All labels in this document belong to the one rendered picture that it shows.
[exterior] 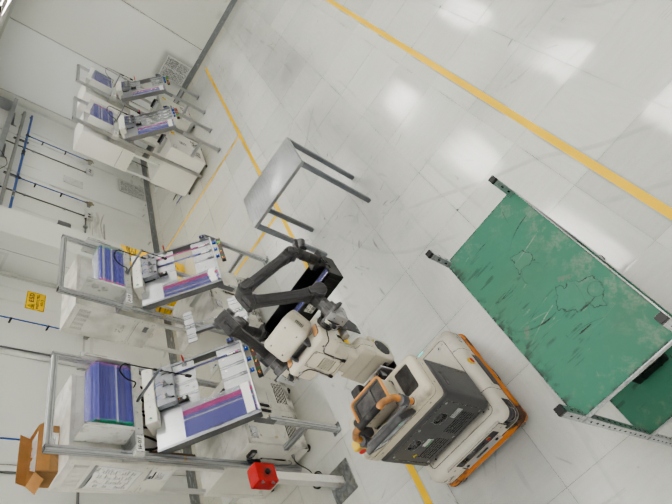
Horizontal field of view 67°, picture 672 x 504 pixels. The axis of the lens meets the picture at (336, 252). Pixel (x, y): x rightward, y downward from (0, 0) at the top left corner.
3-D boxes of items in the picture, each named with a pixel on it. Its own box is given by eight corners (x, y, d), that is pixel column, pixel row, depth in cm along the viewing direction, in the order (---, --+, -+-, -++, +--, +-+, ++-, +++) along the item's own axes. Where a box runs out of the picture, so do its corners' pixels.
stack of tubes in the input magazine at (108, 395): (130, 366, 370) (92, 359, 354) (134, 424, 332) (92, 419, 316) (122, 378, 374) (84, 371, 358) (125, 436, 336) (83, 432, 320)
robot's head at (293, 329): (307, 336, 242) (283, 316, 243) (283, 366, 249) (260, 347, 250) (316, 325, 256) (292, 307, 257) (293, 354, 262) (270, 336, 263)
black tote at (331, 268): (287, 350, 298) (272, 346, 291) (278, 330, 310) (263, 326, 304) (343, 277, 281) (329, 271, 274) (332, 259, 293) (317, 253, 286)
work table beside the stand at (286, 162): (371, 199, 449) (301, 161, 401) (325, 257, 472) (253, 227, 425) (353, 175, 482) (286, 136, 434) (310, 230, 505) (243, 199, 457)
